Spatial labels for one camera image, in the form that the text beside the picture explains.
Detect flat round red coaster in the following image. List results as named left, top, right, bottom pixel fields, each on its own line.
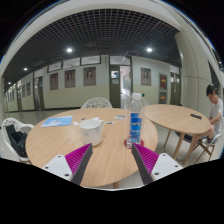
left=123, top=138, right=145, bottom=150

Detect dark green open door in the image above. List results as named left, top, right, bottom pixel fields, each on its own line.
left=109, top=64, right=122, bottom=108

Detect white plastic chair wooden legs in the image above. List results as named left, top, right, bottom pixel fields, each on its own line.
left=0, top=117, right=35, bottom=164

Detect black bag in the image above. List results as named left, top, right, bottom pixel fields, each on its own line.
left=5, top=124, right=29, bottom=158

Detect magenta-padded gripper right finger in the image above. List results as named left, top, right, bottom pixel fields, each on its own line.
left=130, top=142, right=184, bottom=186

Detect clear water bottle blue label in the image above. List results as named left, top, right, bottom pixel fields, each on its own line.
left=125, top=92, right=145, bottom=149

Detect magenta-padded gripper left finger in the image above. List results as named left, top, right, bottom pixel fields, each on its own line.
left=41, top=143, right=94, bottom=186

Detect person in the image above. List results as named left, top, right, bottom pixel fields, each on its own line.
left=191, top=83, right=224, bottom=148

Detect white perforated back chair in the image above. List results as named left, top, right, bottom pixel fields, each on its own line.
left=80, top=96, right=113, bottom=110
left=123, top=95, right=150, bottom=111

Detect framed wall pictures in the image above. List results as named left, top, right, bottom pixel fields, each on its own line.
left=6, top=66, right=168, bottom=101

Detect light blue booklet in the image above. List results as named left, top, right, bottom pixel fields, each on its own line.
left=40, top=115, right=74, bottom=128

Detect white ceramic mug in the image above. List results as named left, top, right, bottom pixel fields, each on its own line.
left=78, top=118, right=104, bottom=148

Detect round ceiling lights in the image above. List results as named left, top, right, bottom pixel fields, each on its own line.
left=23, top=46, right=154, bottom=73

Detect round wooden side table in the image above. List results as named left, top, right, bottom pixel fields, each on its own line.
left=143, top=103, right=212, bottom=166

